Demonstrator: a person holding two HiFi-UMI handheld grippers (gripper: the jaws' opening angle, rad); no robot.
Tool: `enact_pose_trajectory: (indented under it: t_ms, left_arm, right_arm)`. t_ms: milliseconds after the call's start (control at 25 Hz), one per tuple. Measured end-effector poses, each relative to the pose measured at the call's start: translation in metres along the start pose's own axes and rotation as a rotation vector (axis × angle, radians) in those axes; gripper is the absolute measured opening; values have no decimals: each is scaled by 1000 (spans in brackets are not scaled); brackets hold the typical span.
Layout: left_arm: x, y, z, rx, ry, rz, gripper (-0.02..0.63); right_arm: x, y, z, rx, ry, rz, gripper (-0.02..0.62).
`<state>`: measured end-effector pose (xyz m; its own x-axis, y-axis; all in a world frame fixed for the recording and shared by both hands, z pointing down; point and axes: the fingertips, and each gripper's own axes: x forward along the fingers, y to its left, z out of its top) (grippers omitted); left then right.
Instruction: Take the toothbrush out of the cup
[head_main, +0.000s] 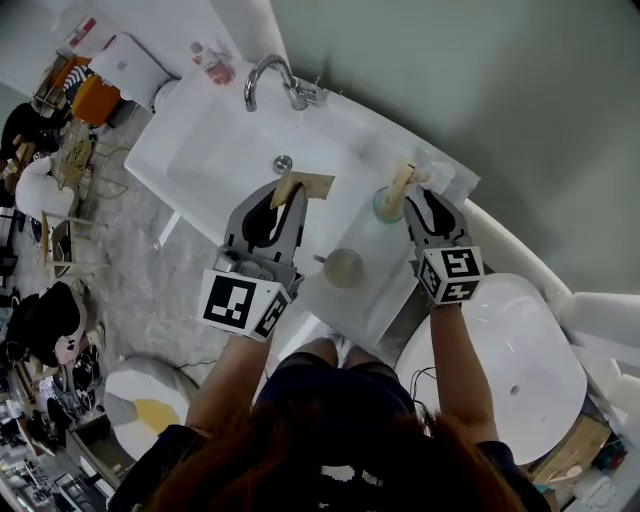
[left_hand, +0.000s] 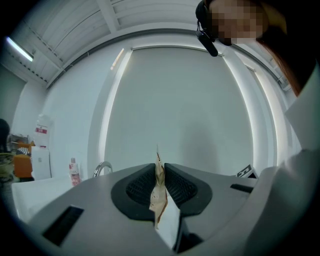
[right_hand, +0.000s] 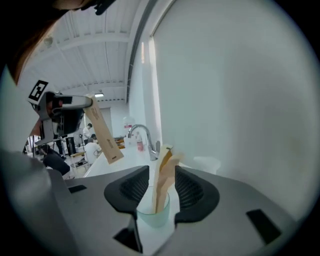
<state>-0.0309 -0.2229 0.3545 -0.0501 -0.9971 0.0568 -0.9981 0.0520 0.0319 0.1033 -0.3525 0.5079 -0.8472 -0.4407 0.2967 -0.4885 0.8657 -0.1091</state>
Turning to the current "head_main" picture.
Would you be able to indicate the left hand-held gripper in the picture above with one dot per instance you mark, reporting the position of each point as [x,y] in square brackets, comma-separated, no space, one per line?
[235,300]

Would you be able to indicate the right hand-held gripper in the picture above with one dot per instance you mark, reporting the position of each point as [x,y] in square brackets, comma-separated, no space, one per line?
[450,275]

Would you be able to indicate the green glass cup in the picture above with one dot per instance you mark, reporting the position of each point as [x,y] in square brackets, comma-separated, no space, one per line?
[382,210]

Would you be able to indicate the brown cup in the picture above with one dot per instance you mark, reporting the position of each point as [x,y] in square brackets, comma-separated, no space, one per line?
[344,270]

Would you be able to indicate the person's left forearm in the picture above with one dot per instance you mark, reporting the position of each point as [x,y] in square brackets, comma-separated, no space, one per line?
[230,385]

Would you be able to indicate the person's right forearm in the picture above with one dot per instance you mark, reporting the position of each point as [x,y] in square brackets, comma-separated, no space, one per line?
[462,375]

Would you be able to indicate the crumpled white cloth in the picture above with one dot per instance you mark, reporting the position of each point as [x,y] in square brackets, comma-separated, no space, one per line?
[440,172]

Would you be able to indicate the chrome sink drain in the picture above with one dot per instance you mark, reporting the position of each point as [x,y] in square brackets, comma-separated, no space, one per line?
[283,164]

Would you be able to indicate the white ceramic sink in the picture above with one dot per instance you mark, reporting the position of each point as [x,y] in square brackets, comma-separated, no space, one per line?
[210,150]

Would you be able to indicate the chrome faucet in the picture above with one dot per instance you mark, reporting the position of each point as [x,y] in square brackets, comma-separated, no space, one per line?
[260,75]

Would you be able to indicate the person's right leg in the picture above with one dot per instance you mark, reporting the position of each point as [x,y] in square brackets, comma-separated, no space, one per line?
[362,356]

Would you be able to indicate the pink bottle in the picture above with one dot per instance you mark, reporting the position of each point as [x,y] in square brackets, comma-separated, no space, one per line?
[214,64]

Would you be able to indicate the person's dark shirt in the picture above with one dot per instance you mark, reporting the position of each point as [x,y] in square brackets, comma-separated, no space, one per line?
[340,400]

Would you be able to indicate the wooden chair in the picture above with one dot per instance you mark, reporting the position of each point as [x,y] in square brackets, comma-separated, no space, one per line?
[65,245]

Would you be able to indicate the white toilet tank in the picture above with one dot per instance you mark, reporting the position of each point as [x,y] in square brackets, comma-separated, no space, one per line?
[127,67]

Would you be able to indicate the orange stool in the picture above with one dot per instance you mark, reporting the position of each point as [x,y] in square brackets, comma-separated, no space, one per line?
[95,102]

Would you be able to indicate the round white yellow pouf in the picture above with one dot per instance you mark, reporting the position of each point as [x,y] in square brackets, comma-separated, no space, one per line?
[145,405]

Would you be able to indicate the white beanbag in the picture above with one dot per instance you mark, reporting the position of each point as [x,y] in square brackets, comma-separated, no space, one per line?
[42,187]

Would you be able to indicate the white sign with red label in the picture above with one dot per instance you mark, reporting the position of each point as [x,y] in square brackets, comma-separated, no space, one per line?
[87,32]

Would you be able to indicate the cardboard box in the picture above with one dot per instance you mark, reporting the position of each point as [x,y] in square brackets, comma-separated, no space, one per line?
[580,450]

